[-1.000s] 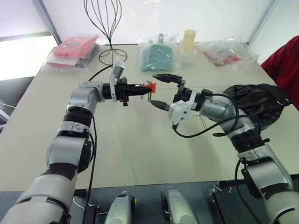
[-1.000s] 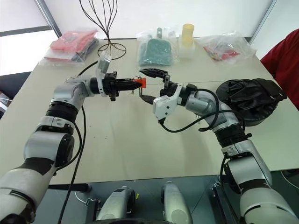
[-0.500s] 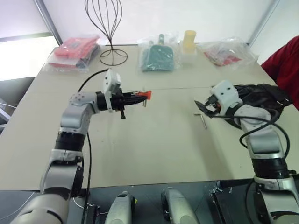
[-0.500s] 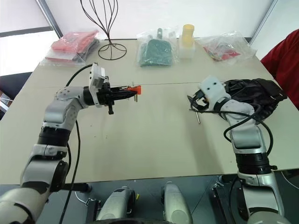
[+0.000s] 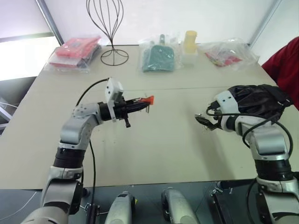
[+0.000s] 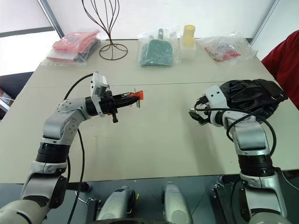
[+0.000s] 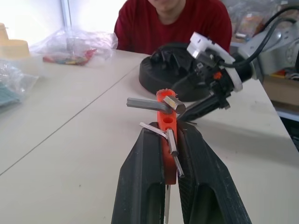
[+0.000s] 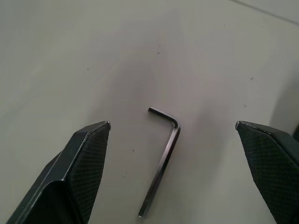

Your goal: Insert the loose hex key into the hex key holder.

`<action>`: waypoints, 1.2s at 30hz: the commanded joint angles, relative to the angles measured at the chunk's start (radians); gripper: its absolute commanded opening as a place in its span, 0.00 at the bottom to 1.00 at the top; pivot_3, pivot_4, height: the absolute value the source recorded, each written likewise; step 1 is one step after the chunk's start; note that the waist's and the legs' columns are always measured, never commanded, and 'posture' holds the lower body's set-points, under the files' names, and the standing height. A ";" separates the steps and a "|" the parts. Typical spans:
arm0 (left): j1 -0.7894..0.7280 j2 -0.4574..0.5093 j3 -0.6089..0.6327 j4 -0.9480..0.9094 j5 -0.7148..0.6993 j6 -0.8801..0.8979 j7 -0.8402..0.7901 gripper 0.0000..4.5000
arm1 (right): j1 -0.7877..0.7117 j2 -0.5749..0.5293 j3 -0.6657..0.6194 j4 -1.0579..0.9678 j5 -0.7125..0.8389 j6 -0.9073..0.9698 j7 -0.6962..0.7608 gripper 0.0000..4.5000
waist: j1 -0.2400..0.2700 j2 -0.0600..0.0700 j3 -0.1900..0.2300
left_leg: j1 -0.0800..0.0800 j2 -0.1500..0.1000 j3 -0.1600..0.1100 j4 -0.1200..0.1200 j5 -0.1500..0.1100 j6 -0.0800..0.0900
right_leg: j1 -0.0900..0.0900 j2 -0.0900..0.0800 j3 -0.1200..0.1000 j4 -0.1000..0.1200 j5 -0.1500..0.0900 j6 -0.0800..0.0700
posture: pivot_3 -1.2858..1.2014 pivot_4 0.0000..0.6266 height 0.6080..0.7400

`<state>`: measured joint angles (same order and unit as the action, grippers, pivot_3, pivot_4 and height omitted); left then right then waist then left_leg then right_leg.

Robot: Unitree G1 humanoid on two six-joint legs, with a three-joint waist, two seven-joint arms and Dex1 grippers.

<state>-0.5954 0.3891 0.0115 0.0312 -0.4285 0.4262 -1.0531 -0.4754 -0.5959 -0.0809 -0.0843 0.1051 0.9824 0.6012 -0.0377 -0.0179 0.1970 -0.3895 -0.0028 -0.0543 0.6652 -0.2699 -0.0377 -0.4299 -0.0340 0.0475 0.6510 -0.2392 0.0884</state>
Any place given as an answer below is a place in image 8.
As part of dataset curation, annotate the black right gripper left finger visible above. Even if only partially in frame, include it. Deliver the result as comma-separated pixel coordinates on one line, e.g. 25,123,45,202
4,120,112,224

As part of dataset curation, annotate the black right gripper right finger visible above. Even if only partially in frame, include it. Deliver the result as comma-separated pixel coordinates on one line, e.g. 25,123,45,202
235,120,299,224

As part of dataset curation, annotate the silver L-shaped hex key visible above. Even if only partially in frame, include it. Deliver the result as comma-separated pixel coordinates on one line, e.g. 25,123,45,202
138,106,181,218

